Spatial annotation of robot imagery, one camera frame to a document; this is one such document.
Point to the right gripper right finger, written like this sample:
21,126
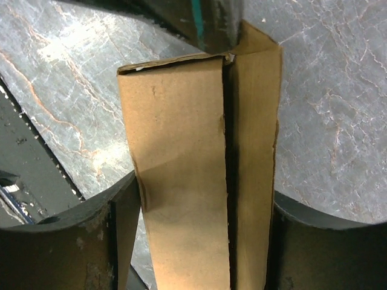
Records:
310,249

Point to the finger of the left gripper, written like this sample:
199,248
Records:
211,26

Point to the brown cardboard box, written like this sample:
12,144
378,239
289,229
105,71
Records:
202,132

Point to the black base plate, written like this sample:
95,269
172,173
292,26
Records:
34,184

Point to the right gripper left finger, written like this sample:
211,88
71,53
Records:
86,247

